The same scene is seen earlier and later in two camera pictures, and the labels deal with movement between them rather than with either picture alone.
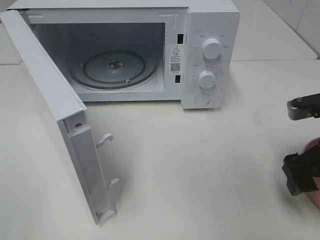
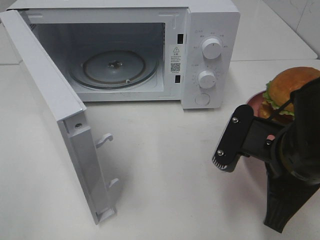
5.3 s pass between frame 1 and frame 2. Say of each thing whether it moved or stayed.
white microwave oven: stayed
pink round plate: moved
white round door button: stayed
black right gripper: moved
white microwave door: stayed
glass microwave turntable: stayed
